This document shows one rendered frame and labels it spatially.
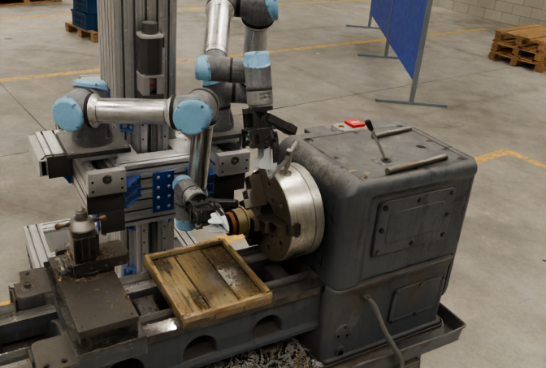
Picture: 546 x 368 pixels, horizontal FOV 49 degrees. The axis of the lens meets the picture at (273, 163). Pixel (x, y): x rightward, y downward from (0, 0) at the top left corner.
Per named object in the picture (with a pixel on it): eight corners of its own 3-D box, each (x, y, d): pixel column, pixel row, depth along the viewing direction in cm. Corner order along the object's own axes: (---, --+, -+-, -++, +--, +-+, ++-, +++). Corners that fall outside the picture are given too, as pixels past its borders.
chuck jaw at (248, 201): (269, 205, 202) (261, 171, 204) (275, 202, 198) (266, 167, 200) (240, 211, 197) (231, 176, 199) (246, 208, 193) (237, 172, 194)
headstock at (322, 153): (383, 198, 263) (398, 115, 246) (464, 254, 226) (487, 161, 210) (265, 224, 234) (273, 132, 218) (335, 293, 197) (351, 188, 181)
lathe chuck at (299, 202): (262, 220, 222) (274, 147, 206) (306, 274, 199) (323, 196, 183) (240, 225, 217) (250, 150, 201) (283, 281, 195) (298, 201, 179)
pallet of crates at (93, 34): (137, 23, 931) (136, -30, 898) (168, 34, 881) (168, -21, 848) (65, 30, 851) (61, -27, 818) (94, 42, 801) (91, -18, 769)
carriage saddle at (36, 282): (104, 263, 202) (103, 248, 200) (149, 352, 166) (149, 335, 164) (8, 284, 188) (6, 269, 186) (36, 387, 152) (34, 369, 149)
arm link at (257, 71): (269, 50, 173) (270, 49, 165) (272, 88, 175) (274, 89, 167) (242, 53, 173) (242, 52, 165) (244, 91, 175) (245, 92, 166)
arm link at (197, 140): (194, 76, 212) (184, 196, 233) (186, 85, 202) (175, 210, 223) (227, 83, 212) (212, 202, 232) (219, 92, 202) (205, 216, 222)
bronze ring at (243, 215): (245, 199, 197) (219, 205, 193) (258, 212, 190) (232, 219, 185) (244, 222, 201) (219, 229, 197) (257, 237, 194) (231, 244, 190)
